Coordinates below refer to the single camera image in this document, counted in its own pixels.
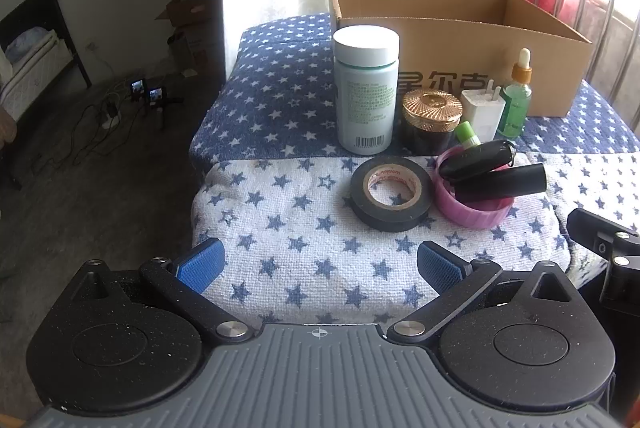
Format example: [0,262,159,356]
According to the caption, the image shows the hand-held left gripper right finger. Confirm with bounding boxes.
[387,241,578,345]

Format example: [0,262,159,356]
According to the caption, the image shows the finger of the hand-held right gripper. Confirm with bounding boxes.
[566,207,640,310]

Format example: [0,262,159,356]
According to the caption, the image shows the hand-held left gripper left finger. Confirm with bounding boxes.
[70,238,253,343]

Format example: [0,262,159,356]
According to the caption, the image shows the pink plastic lid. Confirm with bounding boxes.
[432,145,515,229]

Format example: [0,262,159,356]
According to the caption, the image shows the black lipstick tube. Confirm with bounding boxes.
[452,162,547,204]

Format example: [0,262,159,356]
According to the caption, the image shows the black electrical tape roll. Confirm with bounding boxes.
[348,155,433,231]

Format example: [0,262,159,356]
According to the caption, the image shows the black key fob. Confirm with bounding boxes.
[440,139,517,180]

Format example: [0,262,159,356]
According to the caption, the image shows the black jar with gold lid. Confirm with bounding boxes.
[401,89,463,156]

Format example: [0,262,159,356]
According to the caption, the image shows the green lip balm stick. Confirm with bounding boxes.
[454,121,482,149]

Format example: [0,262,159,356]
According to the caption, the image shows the green dropper bottle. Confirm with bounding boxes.
[497,48,533,140]

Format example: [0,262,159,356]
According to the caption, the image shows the white plug charger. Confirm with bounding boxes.
[460,81,507,144]

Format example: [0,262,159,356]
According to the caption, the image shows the cardboard box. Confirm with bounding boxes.
[327,0,593,119]

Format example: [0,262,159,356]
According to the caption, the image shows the blue white star blanket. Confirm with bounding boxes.
[189,13,640,326]

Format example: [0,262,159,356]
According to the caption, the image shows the white power strip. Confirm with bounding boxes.
[100,103,123,129]

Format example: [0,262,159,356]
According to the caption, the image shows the metal window railing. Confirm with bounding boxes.
[530,0,640,129]

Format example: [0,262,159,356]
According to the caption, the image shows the brown storage carton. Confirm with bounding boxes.
[155,0,223,28]
[167,21,226,79]

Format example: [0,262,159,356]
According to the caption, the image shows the black floor cables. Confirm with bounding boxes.
[30,93,131,169]

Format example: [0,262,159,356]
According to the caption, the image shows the black bed frame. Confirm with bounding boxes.
[0,0,93,109]

